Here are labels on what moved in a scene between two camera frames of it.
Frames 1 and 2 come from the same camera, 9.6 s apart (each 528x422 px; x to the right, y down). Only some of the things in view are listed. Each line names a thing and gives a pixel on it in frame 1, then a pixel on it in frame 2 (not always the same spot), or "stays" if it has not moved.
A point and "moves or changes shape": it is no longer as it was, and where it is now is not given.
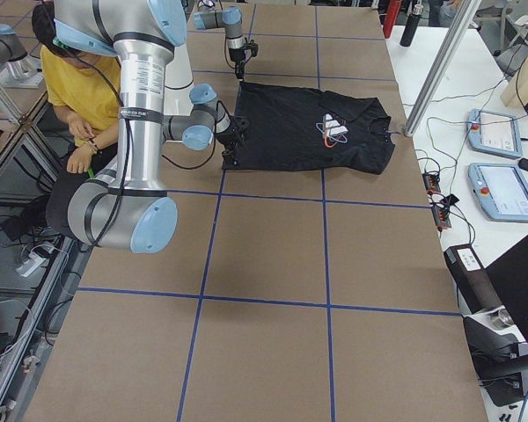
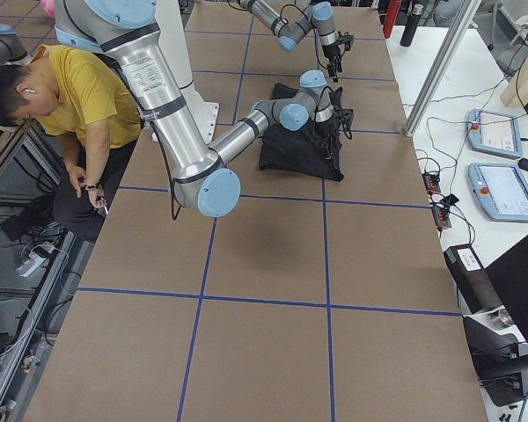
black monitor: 520,275 stays
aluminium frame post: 442,72 stays
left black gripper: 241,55 -> 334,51
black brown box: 471,278 stays
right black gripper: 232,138 -> 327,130
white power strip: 29,266 stays
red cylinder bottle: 391,16 stays
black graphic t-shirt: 296,125 moves or changes shape
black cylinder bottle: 411,26 stays
